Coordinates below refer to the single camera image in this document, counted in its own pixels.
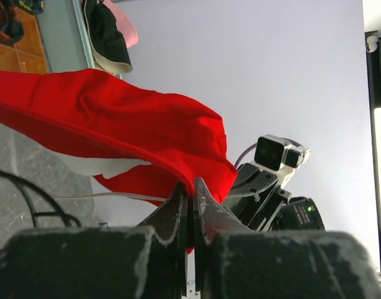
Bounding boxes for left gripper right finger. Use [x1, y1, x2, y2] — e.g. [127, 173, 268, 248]
[193, 178, 252, 245]

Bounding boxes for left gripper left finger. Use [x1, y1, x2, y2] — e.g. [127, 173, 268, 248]
[137, 183, 188, 245]

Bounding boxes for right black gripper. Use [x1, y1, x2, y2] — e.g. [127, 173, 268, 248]
[223, 163, 291, 231]

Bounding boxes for red bucket hat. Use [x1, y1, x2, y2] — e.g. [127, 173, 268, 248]
[0, 69, 237, 205]

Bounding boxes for black wire hat stand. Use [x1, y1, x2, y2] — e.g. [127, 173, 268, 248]
[0, 169, 82, 253]

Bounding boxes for black smiley bucket hat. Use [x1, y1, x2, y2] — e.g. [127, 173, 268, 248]
[82, 1, 133, 75]

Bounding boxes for pink bucket hat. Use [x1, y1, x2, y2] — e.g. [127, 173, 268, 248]
[103, 0, 138, 48]

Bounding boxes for wooden compartment tray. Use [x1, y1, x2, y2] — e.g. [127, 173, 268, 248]
[0, 9, 49, 74]

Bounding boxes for teal plastic bin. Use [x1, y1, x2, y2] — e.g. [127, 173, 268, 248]
[37, 0, 103, 73]

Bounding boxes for rolled green belt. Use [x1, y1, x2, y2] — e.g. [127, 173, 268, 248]
[16, 0, 45, 15]

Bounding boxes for rolled dark belt bottom-left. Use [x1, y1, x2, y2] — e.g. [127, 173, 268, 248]
[0, 1, 24, 46]

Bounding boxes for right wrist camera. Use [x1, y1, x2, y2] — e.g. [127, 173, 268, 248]
[254, 135, 311, 171]

